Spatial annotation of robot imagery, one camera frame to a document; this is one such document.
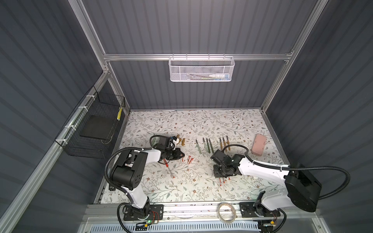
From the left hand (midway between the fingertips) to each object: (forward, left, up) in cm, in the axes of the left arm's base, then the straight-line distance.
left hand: (185, 156), depth 93 cm
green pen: (+8, -9, -2) cm, 12 cm away
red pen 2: (-14, -26, -1) cm, 30 cm away
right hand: (-11, -19, +1) cm, 22 cm away
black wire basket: (0, +47, +27) cm, 54 cm away
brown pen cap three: (+13, +4, -1) cm, 14 cm away
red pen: (-6, +11, -1) cm, 13 cm away
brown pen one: (-2, -25, +13) cm, 29 cm away
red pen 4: (-17, -20, +1) cm, 26 cm away
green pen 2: (+8, -18, -1) cm, 20 cm away
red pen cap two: (-1, -3, -2) cm, 3 cm away
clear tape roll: (-30, -25, 0) cm, 39 cm away
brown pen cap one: (+12, +2, -2) cm, 12 cm away
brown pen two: (+10, -27, -1) cm, 29 cm away
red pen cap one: (-3, -4, -1) cm, 5 cm away
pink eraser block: (+8, -50, +1) cm, 51 cm away
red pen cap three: (-2, +1, 0) cm, 3 cm away
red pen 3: (-16, -23, -1) cm, 28 cm away
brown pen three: (+9, -25, -1) cm, 27 cm away
